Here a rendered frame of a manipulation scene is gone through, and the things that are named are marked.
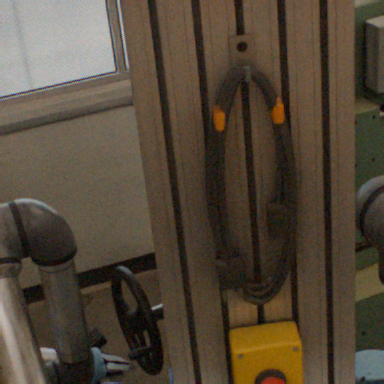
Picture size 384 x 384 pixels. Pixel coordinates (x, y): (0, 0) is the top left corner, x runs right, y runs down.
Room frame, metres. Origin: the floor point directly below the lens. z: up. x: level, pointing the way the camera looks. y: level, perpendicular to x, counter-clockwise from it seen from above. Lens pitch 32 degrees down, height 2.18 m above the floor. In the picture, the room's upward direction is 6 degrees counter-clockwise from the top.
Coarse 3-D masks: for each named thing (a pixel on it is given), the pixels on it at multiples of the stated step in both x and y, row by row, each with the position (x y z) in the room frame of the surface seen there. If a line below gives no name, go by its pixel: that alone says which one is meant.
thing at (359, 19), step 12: (360, 0) 2.02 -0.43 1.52; (372, 0) 2.01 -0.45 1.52; (360, 12) 1.99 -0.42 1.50; (372, 12) 2.00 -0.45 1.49; (360, 24) 1.99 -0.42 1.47; (360, 36) 1.99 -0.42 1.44; (360, 48) 1.99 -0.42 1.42; (360, 60) 1.99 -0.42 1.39; (360, 72) 1.99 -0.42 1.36; (360, 84) 1.99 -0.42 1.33; (372, 96) 2.01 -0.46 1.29; (372, 168) 2.01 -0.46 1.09; (360, 180) 1.99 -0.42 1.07; (360, 252) 1.99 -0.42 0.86; (372, 252) 2.01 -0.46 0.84; (360, 264) 1.99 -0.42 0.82
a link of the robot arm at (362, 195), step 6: (372, 180) 1.30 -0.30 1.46; (378, 180) 1.29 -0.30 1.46; (366, 186) 1.29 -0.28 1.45; (372, 186) 1.28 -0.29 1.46; (378, 186) 1.27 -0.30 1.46; (360, 192) 1.29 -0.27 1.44; (366, 192) 1.27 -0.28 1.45; (372, 192) 1.26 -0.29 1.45; (354, 198) 1.30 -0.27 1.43; (360, 198) 1.27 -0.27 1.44; (366, 198) 1.26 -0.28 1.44; (360, 204) 1.27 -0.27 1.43; (360, 210) 1.26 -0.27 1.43
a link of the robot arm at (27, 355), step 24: (0, 216) 1.54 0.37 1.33; (0, 240) 1.51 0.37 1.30; (24, 240) 1.52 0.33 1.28; (0, 264) 1.47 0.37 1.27; (0, 288) 1.45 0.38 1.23; (0, 312) 1.42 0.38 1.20; (24, 312) 1.43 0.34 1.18; (0, 336) 1.39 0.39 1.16; (24, 336) 1.39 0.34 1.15; (0, 360) 1.36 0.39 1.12; (24, 360) 1.35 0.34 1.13
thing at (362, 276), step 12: (372, 264) 2.01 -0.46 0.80; (360, 276) 1.96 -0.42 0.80; (372, 276) 1.96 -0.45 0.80; (360, 288) 1.91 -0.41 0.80; (372, 288) 1.91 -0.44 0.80; (360, 300) 1.86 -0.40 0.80; (372, 300) 1.88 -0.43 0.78; (360, 312) 1.86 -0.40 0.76; (372, 312) 1.88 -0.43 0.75; (360, 324) 1.86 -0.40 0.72
